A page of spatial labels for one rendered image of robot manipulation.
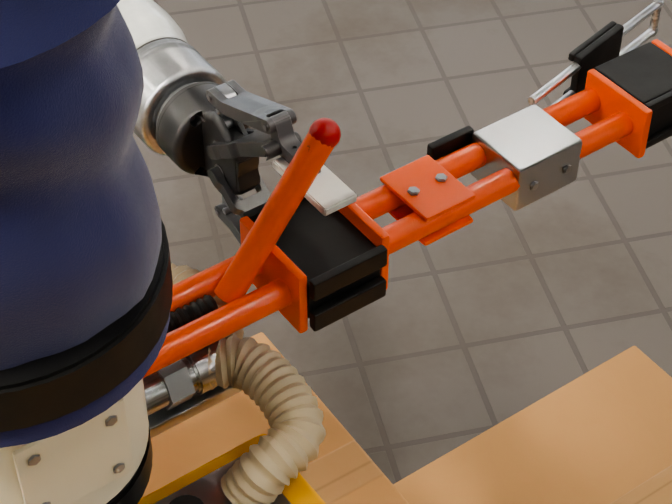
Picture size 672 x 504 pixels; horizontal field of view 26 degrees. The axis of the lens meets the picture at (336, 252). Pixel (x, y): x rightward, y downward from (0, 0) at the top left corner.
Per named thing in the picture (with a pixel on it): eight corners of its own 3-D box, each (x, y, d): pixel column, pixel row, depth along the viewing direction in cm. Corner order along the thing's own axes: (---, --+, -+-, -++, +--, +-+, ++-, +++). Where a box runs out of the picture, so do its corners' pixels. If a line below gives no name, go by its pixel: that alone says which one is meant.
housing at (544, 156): (517, 215, 120) (522, 173, 117) (465, 171, 124) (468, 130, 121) (580, 183, 123) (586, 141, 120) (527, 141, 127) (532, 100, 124)
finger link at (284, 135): (284, 138, 113) (283, 107, 111) (321, 172, 110) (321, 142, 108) (267, 145, 112) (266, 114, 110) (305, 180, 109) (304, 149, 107)
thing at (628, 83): (638, 159, 125) (647, 114, 121) (579, 115, 129) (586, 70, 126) (707, 124, 128) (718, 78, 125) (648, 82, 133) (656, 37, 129)
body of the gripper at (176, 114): (224, 60, 124) (285, 116, 118) (229, 138, 129) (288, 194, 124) (147, 92, 120) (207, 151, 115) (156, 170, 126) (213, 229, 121)
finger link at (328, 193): (304, 152, 113) (304, 145, 112) (357, 201, 109) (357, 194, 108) (271, 167, 112) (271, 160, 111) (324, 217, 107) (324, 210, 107)
